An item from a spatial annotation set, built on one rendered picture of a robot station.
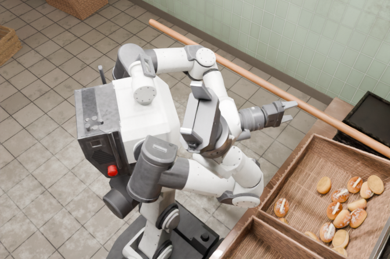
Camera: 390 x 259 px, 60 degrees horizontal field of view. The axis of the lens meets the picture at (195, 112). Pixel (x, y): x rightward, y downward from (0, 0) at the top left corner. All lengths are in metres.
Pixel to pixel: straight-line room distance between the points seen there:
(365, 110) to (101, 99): 1.41
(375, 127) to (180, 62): 1.11
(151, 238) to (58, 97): 1.70
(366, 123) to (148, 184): 1.31
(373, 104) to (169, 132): 1.33
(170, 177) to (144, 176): 0.07
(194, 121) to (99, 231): 1.85
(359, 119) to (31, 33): 3.20
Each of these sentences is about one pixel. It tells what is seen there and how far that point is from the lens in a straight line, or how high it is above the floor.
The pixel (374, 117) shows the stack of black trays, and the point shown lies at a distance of 2.00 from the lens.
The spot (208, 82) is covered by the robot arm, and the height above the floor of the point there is 1.27.
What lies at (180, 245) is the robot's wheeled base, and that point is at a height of 0.17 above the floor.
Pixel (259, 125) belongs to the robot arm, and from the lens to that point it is 1.24.
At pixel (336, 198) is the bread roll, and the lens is 1.85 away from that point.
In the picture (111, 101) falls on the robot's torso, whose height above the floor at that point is 1.40.
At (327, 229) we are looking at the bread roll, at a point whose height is 0.65.
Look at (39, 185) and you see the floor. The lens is 2.69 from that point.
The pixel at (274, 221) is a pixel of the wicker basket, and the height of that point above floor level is 0.73.
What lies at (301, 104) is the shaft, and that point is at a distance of 1.35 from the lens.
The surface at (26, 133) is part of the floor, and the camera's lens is 3.01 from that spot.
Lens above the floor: 2.18
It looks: 50 degrees down
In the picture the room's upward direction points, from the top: straight up
